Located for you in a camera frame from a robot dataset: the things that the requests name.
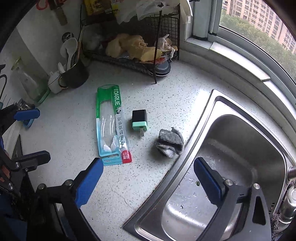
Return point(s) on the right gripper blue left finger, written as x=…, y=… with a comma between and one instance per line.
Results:
x=86, y=182

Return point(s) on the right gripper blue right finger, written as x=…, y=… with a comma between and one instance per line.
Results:
x=211, y=181

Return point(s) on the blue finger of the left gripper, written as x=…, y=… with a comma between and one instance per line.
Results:
x=30, y=162
x=28, y=114

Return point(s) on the green toothbrush blister pack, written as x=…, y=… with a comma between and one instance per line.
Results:
x=111, y=135

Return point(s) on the blue saucer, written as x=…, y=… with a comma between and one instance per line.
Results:
x=28, y=123

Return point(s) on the green tray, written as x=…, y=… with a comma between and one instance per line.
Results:
x=42, y=98

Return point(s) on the glass carafe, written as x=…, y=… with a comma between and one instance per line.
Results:
x=28, y=81

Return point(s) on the white ceramic sugar pot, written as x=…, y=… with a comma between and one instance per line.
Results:
x=53, y=83

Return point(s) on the stainless steel sink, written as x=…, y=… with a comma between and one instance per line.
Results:
x=227, y=184

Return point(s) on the grey dish rag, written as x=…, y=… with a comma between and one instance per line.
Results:
x=170, y=142

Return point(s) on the dark green utensil mug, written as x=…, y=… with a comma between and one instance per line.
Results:
x=74, y=77

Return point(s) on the steel wool scrubber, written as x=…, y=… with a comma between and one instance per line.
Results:
x=274, y=223

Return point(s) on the white rice spoon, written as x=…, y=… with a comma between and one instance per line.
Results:
x=68, y=50

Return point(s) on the grey gooseneck faucet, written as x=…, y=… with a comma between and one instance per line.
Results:
x=287, y=207

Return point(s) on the black green power adapter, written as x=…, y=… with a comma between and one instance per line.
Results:
x=139, y=121

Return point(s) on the ginger root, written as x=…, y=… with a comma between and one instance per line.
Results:
x=134, y=45

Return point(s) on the orange handled scissors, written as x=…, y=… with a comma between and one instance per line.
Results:
x=56, y=7

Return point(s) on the black wire shelf rack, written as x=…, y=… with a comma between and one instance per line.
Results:
x=148, y=45

